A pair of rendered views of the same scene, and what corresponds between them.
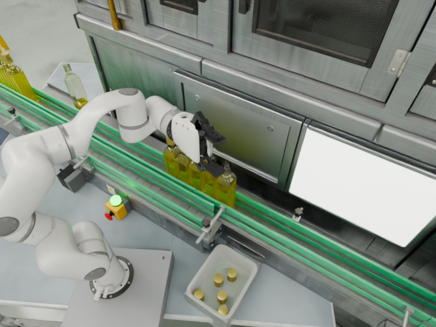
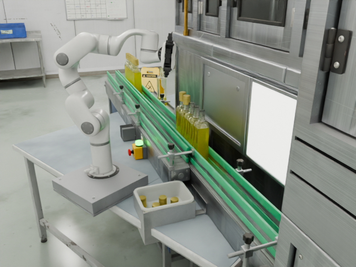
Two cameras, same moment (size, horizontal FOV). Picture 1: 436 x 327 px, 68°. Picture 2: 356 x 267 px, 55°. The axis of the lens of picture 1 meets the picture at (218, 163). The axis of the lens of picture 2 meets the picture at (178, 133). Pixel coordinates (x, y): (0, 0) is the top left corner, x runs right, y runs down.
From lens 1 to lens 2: 1.00 m
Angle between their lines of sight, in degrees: 39
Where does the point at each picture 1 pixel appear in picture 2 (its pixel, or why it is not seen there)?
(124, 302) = (97, 182)
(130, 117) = (144, 42)
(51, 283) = (73, 168)
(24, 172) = (81, 36)
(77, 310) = (72, 175)
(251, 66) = (233, 43)
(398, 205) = not seen: hidden behind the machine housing
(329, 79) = (267, 42)
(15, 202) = (71, 48)
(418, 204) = not seen: hidden behind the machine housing
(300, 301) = (213, 244)
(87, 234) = (98, 111)
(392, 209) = not seen: hidden behind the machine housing
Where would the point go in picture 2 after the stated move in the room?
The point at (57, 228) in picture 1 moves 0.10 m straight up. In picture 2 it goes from (85, 91) to (82, 69)
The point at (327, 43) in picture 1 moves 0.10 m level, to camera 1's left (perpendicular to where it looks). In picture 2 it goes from (266, 16) to (241, 15)
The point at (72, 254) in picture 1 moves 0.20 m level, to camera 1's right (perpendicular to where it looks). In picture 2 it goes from (81, 101) to (115, 110)
